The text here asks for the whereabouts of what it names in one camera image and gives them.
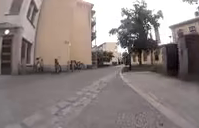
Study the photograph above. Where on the bushes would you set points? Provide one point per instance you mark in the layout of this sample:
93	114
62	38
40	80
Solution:
102	56

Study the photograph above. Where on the distant building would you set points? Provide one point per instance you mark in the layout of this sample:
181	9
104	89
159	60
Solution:
107	48

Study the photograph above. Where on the row of parked bicycles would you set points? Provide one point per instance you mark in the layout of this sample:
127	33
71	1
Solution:
57	66

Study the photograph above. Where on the grass strip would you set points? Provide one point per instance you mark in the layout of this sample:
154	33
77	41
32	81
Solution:
143	67

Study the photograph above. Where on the grey asphalt road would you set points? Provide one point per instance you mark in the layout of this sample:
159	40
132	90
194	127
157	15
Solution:
113	106

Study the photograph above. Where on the pale stone strip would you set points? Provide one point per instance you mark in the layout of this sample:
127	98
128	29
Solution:
73	103

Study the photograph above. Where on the tall beige building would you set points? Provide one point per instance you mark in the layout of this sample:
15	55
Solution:
60	33

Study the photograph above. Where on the broad dark tree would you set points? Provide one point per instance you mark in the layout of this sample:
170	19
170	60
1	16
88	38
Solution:
137	30

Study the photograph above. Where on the pale kerb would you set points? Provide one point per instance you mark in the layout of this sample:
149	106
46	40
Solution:
147	98

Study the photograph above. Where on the grey pavement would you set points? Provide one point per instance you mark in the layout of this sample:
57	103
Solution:
177	90

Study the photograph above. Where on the dark gate pillars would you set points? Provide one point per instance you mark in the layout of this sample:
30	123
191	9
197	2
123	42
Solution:
187	55

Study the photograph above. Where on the yellow building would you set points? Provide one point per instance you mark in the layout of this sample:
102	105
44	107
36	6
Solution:
193	30

